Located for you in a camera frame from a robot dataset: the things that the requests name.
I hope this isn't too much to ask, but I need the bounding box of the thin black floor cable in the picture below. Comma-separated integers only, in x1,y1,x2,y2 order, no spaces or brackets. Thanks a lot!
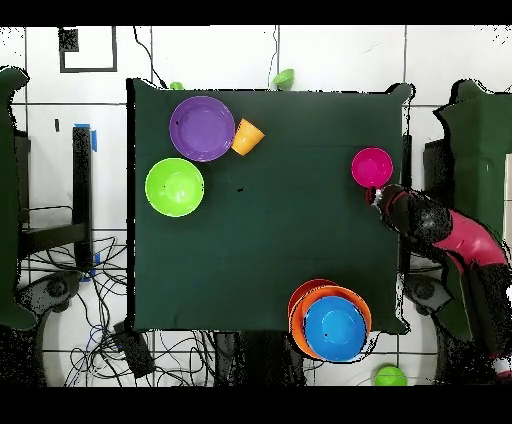
132,26,168,90

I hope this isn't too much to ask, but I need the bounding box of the black power brick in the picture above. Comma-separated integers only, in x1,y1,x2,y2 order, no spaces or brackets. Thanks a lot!
111,321,156,379

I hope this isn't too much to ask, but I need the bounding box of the small green plastic bowl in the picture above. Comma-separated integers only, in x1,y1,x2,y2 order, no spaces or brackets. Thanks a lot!
271,68,296,91

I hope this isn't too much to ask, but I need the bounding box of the pink plastic bowl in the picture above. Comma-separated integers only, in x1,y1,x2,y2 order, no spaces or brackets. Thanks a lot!
350,146,394,189

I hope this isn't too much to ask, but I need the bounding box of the red-orange plastic bowl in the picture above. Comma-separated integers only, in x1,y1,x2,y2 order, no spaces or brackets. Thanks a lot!
287,278,338,317

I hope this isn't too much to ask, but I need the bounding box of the purple plastic bowl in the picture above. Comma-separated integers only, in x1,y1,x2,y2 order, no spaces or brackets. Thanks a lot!
168,95,236,163

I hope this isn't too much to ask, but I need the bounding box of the blue plastic bowl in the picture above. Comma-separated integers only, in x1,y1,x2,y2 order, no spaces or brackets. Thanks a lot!
303,296,367,363

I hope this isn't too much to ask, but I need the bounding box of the black wheeled base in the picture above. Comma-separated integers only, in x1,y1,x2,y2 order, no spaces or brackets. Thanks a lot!
17,270,85,315
403,273,453,317

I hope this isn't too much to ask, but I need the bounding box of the dark green tablecloth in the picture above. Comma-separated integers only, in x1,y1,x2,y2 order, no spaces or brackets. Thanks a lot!
126,77,415,335

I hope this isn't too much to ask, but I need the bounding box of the black frame stand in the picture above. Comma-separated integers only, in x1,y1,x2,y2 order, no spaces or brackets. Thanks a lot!
17,125,95,273

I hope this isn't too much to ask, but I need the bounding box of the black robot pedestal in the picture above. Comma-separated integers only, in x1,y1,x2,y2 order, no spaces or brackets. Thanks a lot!
213,331,309,387

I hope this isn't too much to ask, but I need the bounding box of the large orange plastic bowl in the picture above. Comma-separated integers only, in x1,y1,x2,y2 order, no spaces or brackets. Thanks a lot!
288,285,373,360

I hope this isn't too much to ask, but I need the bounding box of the orange plastic cup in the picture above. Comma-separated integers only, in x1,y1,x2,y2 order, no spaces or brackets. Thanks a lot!
230,118,266,156

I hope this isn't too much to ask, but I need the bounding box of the green covered side table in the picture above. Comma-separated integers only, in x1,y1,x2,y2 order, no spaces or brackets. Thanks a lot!
433,79,512,341
0,65,39,331

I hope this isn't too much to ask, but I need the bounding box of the tangle of black floor cables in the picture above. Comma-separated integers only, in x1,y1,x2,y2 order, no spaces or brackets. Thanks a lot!
19,235,217,387

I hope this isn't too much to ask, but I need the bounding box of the large green plastic bowl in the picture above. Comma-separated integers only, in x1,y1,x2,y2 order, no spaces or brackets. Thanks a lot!
144,157,206,218

